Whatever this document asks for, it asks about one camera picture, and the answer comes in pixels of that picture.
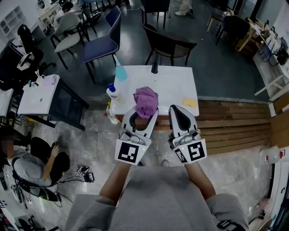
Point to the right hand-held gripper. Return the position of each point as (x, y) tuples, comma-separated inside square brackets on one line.
[(194, 151)]

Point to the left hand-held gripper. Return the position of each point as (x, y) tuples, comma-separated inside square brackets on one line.
[(131, 151)]

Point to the wooden cabinet door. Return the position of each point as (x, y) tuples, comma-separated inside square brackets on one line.
[(164, 124), (141, 125)]

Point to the purple cloth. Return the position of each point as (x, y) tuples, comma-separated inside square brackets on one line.
[(146, 101)]

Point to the person's right forearm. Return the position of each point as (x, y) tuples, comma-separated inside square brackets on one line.
[(198, 180)]

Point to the person's left forearm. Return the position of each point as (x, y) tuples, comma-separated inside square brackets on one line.
[(115, 180)]

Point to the wooden sink cabinet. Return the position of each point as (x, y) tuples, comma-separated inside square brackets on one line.
[(163, 119)]

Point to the yellow sponge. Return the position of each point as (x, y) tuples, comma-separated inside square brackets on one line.
[(189, 102)]

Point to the white plastic bucket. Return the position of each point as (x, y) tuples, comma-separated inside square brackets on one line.
[(112, 115)]

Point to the white sink basin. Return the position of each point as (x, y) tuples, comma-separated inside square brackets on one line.
[(171, 88)]

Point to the white soap bottle blue pump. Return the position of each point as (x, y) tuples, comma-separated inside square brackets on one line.
[(115, 93)]

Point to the person's grey shoe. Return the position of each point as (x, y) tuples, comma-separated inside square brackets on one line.
[(165, 163)]

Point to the wooden slat platform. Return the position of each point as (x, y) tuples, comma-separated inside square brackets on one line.
[(234, 126)]

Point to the teal bottle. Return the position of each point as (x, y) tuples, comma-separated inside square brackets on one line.
[(120, 72)]

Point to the black faucet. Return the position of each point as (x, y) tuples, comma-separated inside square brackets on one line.
[(154, 66)]

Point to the spare gripper device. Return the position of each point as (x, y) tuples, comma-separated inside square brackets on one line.
[(85, 174)]

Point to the person's grey shirt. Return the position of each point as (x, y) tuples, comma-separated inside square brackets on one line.
[(158, 203)]

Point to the black woven chair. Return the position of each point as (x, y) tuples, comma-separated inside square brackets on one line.
[(171, 45)]

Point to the blue chair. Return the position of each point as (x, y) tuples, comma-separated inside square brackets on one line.
[(101, 47)]

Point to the white jug red label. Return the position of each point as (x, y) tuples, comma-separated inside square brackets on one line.
[(272, 155)]

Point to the white-top dark table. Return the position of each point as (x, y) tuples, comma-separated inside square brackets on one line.
[(38, 101)]

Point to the white shelf table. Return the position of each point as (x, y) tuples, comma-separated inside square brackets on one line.
[(275, 72)]

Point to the grey cushioned chair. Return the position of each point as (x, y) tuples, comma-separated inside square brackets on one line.
[(67, 40)]

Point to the dark armchair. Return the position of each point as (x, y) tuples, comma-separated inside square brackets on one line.
[(234, 27)]

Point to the black green floor seat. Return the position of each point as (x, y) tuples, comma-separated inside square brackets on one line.
[(46, 194)]

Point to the dark wooden chair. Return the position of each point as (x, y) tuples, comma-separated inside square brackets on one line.
[(155, 9)]

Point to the black office chair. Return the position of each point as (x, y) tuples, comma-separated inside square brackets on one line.
[(29, 49)]

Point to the small white table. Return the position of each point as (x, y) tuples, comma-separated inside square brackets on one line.
[(5, 101)]

